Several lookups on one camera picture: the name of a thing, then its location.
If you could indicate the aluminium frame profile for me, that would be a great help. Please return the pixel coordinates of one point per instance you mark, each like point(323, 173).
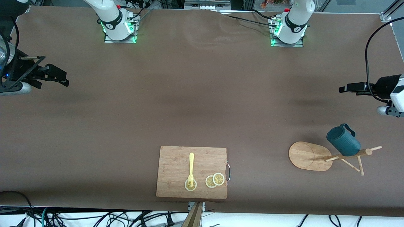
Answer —
point(386, 15)

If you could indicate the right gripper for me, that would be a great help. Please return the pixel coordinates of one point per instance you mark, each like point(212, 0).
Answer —
point(21, 68)

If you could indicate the grey power strip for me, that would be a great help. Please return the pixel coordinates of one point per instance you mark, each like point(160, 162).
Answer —
point(205, 4)

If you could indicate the lemon slice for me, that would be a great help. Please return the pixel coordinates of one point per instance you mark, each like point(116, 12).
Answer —
point(218, 179)
point(194, 186)

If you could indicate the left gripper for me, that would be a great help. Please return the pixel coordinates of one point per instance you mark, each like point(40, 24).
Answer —
point(382, 86)

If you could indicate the small metal bracket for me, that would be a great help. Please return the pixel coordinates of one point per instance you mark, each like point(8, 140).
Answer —
point(189, 206)

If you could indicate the wooden post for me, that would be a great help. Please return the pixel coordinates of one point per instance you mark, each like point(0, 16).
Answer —
point(193, 219)

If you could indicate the brown table mat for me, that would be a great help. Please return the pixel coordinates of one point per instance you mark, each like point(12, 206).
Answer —
point(202, 94)

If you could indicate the wooden mug rack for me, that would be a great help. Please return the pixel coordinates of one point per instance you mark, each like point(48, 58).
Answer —
point(306, 156)

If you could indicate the teal mug with yellow inside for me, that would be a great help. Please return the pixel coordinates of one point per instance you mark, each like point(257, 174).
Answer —
point(342, 142)

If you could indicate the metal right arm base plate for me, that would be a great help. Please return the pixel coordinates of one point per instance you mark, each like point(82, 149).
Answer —
point(109, 39)

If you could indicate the yellow plastic fork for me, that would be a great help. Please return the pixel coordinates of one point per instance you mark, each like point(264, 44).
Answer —
point(191, 164)

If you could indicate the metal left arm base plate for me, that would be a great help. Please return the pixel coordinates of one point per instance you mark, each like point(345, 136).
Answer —
point(298, 45)

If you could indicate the bamboo cutting board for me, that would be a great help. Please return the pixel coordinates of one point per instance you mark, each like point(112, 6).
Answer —
point(173, 164)

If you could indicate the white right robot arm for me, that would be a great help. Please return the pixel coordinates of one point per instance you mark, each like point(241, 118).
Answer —
point(110, 19)

